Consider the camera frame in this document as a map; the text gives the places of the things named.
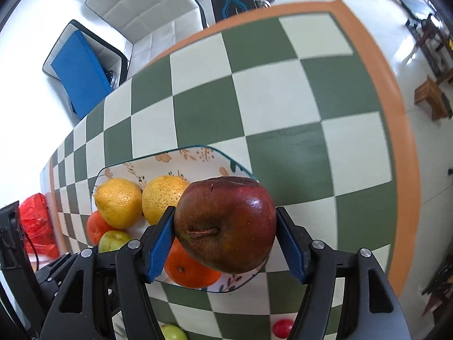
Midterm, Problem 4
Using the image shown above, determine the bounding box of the small wooden stool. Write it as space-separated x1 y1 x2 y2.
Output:
414 77 452 121

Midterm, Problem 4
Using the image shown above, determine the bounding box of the wooden desk with monitor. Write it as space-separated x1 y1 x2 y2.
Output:
396 0 452 84

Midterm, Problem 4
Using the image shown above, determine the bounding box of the blue folding mat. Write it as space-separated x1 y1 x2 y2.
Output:
42 19 128 119

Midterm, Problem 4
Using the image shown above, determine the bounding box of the floral ceramic plate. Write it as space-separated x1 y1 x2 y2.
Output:
91 146 267 293

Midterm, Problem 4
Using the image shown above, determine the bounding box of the large orange mandarin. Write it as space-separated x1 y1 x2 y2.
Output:
164 239 221 289

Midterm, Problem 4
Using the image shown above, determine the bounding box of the yellow lemon round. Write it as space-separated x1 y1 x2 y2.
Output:
142 175 190 225

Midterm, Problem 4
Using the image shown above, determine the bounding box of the beige cushioned chair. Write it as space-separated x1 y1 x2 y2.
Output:
85 0 207 78

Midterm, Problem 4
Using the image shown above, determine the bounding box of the red apple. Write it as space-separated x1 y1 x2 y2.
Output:
174 177 276 274

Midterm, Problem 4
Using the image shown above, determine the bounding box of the red plastic bag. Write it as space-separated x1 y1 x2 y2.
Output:
19 194 60 259

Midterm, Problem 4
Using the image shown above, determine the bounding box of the red tomato upper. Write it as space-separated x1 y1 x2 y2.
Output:
272 318 293 339

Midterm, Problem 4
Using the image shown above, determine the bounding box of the green checkered tablecloth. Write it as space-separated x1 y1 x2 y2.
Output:
39 0 422 340

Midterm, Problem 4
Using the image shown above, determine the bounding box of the orange mandarin small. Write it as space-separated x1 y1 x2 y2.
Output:
87 211 114 246

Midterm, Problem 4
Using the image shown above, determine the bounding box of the yellow lemon pointed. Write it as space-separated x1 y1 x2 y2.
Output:
94 178 142 230

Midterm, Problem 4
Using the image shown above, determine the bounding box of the green apple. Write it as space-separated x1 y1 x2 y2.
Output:
161 324 188 340
98 230 132 253

